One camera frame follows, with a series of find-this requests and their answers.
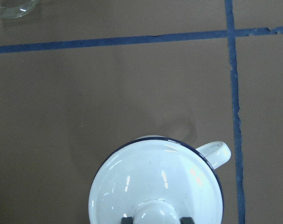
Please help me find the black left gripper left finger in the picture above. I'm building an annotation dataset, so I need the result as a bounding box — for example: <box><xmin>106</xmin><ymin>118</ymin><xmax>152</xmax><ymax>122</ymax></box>
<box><xmin>121</xmin><ymin>217</ymin><xmax>133</xmax><ymax>224</ymax></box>

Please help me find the white enamel cup lid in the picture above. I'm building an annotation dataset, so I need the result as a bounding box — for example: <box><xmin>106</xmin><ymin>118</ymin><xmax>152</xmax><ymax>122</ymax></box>
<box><xmin>88</xmin><ymin>138</ymin><xmax>224</xmax><ymax>224</ymax></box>

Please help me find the brown paper table cover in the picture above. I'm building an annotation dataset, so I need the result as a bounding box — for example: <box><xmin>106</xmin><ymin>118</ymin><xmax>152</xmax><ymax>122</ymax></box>
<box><xmin>0</xmin><ymin>0</ymin><xmax>283</xmax><ymax>224</ymax></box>

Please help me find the white enamel cup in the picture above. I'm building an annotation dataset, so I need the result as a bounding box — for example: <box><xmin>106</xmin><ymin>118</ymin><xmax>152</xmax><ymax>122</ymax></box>
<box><xmin>108</xmin><ymin>135</ymin><xmax>232</xmax><ymax>224</ymax></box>

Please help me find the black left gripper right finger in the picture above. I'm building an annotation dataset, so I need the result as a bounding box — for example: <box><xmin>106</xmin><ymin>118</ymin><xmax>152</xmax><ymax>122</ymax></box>
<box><xmin>181</xmin><ymin>217</ymin><xmax>194</xmax><ymax>224</ymax></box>

